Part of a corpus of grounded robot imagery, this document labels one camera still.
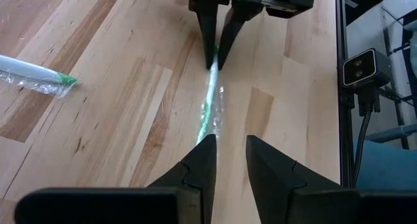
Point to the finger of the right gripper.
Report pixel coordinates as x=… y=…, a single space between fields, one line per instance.
x=208 y=32
x=233 y=32

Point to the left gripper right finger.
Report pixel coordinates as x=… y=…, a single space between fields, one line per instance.
x=270 y=172

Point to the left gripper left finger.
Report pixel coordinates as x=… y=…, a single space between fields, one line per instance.
x=195 y=165

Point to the green toothbrush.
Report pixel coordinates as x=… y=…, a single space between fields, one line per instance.
x=211 y=84

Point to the person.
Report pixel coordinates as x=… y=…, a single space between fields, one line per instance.
x=387 y=165

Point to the small crumpled plastic wrapper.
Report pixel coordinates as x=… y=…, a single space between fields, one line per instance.
x=32 y=71

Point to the black aluminium table frame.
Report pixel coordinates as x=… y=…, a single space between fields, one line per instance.
x=346 y=146

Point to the black table-level camera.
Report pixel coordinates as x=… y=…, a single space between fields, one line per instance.
x=361 y=69

